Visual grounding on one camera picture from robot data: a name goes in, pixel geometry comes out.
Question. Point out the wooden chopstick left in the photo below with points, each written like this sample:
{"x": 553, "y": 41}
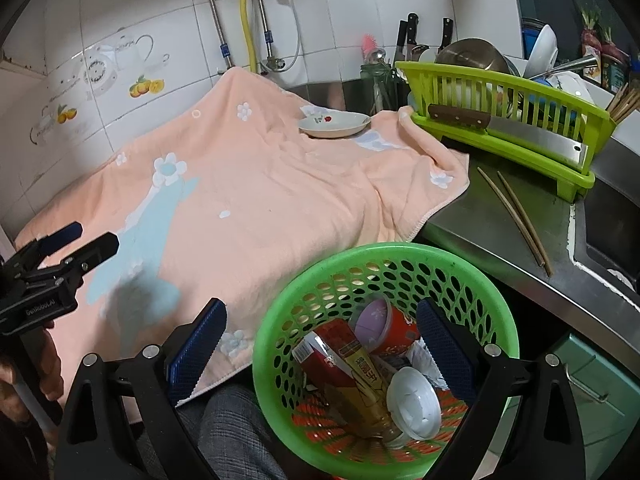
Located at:
{"x": 504, "y": 198}

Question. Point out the cleaver with wooden handle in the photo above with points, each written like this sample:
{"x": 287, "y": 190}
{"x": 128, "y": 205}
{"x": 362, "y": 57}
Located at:
{"x": 559, "y": 148}

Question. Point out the steel pot lid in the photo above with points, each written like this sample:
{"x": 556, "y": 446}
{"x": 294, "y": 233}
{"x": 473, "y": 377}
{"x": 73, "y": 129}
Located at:
{"x": 473, "y": 52}

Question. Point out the peach flower-pattern cloth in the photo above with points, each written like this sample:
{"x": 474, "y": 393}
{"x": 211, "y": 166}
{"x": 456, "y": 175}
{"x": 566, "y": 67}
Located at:
{"x": 231, "y": 201}

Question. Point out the amber tea bottle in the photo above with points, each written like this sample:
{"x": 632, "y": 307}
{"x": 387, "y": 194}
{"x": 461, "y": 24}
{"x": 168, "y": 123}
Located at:
{"x": 336, "y": 363}

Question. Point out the stainless steel sink counter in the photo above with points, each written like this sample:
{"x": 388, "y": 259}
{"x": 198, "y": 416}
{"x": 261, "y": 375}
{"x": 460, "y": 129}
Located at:
{"x": 594, "y": 301}

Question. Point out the white ceramic saucer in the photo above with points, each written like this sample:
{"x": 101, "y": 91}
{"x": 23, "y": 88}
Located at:
{"x": 334, "y": 125}

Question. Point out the person left hand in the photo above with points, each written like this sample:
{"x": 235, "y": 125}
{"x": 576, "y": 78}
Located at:
{"x": 31, "y": 379}

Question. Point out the dark green utensil holder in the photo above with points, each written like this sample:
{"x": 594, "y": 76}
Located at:
{"x": 390, "y": 90}

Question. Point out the red instant noodle cup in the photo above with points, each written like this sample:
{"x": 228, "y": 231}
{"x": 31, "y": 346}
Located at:
{"x": 384, "y": 330}

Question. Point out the white plastic cup in basket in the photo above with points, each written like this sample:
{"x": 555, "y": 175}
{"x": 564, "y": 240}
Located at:
{"x": 413, "y": 404}

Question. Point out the white bowl in rack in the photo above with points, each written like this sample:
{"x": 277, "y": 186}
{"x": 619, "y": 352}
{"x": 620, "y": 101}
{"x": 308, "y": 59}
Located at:
{"x": 543, "y": 55}

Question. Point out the green dish drying rack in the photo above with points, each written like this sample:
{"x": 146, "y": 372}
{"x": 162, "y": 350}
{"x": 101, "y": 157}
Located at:
{"x": 539, "y": 127}

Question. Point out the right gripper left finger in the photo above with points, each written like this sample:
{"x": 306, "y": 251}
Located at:
{"x": 95, "y": 437}

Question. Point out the wooden chopstick right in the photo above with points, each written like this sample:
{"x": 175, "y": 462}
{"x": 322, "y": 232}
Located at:
{"x": 543, "y": 256}

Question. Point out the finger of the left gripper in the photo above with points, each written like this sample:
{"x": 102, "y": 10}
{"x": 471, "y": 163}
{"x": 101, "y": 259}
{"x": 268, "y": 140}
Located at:
{"x": 88, "y": 257}
{"x": 52, "y": 243}

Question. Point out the wooden chopstick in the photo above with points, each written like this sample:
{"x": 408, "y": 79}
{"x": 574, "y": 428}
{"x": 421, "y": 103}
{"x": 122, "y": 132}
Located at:
{"x": 543, "y": 256}
{"x": 504, "y": 198}

